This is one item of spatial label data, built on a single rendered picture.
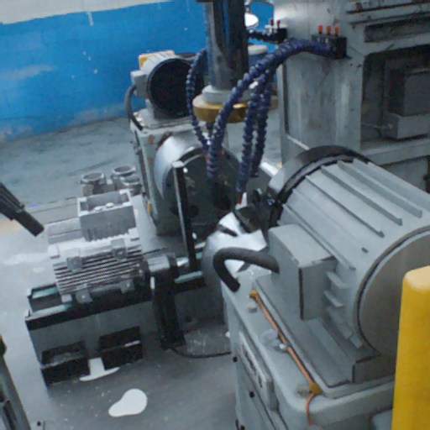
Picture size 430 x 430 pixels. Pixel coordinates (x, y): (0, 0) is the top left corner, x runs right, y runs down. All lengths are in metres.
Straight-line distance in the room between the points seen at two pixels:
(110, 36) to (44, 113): 1.27
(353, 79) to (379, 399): 0.65
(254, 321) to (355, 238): 0.23
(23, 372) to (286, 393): 0.81
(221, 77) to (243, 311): 0.57
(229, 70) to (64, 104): 5.60
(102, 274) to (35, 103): 5.50
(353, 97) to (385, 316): 0.62
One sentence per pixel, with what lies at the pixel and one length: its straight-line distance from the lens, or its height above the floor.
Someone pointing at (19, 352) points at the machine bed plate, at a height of 0.80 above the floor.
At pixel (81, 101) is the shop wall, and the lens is 6.65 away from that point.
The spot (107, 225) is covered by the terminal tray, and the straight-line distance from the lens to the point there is 1.12.
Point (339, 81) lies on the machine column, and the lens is 1.06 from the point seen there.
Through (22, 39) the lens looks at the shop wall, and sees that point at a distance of 6.47.
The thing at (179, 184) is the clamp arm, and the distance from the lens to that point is 1.00.
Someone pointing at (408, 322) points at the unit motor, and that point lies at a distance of 0.46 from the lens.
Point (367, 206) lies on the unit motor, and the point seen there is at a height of 1.35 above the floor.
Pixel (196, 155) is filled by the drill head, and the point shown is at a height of 1.14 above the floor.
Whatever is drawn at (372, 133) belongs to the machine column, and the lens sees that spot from 1.21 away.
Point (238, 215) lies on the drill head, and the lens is 0.96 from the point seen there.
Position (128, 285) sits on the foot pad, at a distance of 1.15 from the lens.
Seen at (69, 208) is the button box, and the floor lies 1.06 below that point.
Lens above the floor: 1.59
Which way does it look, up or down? 26 degrees down
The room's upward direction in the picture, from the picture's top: 7 degrees counter-clockwise
